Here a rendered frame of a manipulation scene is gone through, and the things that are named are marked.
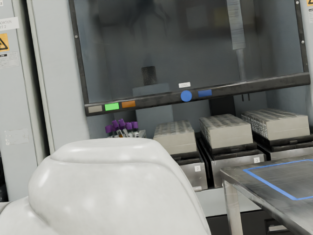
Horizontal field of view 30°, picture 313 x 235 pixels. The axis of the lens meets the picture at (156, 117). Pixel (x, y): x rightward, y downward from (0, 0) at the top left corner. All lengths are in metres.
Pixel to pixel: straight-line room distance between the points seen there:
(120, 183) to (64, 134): 1.15
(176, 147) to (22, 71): 0.46
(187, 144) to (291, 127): 0.28
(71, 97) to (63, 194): 1.14
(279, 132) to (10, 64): 0.75
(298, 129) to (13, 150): 0.77
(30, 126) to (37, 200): 1.14
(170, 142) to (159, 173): 1.09
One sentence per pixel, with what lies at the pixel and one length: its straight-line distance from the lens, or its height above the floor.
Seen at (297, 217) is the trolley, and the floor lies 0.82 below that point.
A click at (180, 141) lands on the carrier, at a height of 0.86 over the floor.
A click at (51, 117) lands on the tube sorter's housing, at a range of 1.61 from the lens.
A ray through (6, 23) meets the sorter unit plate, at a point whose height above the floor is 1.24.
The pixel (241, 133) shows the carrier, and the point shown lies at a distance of 1.58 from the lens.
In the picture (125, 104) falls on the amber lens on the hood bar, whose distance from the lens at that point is 1.56.
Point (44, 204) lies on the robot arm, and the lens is 0.48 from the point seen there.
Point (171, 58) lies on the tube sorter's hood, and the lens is 1.57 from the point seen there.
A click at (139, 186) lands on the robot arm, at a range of 0.47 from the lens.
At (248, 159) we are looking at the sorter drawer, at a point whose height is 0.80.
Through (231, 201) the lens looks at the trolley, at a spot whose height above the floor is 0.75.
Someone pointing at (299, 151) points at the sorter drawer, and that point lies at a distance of 1.54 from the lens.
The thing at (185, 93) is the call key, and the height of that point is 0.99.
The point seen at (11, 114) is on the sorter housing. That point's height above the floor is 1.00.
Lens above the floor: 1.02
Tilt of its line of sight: 3 degrees down
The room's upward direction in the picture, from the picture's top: 8 degrees counter-clockwise
